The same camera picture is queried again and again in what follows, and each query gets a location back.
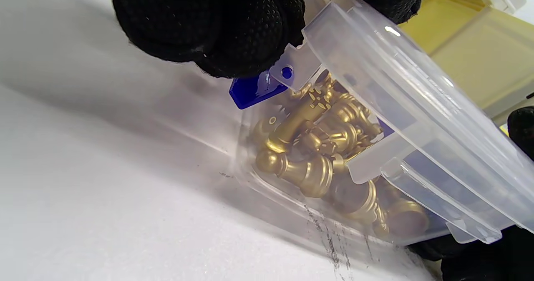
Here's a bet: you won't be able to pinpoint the person's right hand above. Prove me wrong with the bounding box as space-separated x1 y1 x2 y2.
409 106 534 281

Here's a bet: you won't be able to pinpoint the person's left hand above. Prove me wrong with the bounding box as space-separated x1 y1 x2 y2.
108 0 430 79

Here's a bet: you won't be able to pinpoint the clear plastic box blue latches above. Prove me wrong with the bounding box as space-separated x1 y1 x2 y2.
229 0 534 248

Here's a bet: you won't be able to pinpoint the clear plastic lid blue label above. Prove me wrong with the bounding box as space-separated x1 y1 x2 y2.
302 2 534 244

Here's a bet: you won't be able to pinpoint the pile of gold chess pieces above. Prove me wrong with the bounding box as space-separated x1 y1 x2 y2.
252 70 430 239

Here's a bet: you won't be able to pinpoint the cream plastic cabinet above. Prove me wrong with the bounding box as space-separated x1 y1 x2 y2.
346 0 534 123

